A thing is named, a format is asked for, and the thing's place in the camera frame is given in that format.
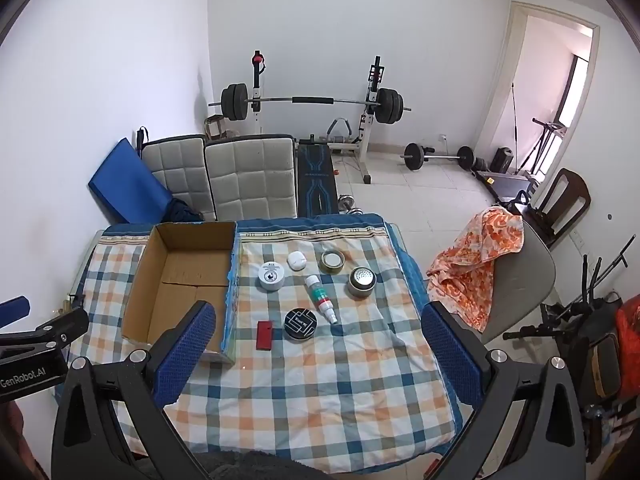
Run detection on white barbell rack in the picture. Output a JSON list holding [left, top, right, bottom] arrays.
[[248, 51, 387, 186]]

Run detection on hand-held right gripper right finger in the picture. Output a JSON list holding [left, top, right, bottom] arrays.
[[421, 301, 586, 480]]

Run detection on grey plastic chair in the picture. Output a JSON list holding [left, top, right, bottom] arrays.
[[480, 217, 557, 346]]

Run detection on blue foam mat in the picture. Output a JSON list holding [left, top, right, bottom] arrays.
[[88, 138, 174, 224]]

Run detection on dark wooden chair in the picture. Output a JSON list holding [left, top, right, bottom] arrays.
[[520, 168, 592, 249]]

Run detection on red bag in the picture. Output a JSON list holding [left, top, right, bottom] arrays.
[[615, 295, 640, 392]]

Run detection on roll of clear tape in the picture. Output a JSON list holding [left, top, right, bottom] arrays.
[[320, 249, 347, 275]]

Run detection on brown cardboard box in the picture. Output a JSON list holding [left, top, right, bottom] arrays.
[[121, 221, 239, 365]]

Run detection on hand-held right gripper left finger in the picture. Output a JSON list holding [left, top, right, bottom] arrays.
[[51, 300, 217, 480]]

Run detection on orange floral cloth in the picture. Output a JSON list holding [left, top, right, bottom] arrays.
[[426, 206, 525, 333]]

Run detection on black round compact case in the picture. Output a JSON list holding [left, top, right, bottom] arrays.
[[282, 308, 318, 342]]

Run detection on beige quilted cushion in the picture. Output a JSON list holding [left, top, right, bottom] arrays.
[[141, 135, 217, 222]]

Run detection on white round cream jar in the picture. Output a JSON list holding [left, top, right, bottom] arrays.
[[257, 261, 286, 293]]

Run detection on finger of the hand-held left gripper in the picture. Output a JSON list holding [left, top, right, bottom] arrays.
[[0, 307, 90, 357], [0, 296, 31, 319]]

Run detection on perforated metal strainer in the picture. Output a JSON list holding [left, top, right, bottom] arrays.
[[346, 266, 377, 299]]

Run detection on grey padded chairs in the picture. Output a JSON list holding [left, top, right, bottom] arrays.
[[204, 134, 299, 221]]

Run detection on door frame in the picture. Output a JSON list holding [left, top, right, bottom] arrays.
[[472, 1, 601, 161]]

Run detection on black treadmill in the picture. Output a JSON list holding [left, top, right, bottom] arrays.
[[475, 167, 539, 202]]

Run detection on black tripod stands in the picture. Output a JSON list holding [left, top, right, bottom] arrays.
[[502, 234, 637, 347]]

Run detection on grey handle exercise bars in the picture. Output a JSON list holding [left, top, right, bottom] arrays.
[[327, 117, 354, 144]]

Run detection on dark blue cloth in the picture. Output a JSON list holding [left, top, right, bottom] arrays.
[[171, 199, 205, 224]]

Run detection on long barbell with black plates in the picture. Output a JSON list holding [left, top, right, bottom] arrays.
[[208, 84, 413, 125]]

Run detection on black yellow bag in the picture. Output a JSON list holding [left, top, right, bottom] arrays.
[[575, 330, 624, 406]]

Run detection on black blue sit-up bench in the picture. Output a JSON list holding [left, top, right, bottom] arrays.
[[296, 142, 342, 217]]

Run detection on white green spray bottle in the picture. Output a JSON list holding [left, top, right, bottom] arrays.
[[305, 275, 339, 324]]

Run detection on plaid blanket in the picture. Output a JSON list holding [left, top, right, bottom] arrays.
[[75, 212, 463, 462]]

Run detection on dark grey cloth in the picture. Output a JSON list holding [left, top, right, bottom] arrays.
[[200, 450, 323, 480]]

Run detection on short barbell with black plates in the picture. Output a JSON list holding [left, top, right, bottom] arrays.
[[400, 142, 476, 171]]

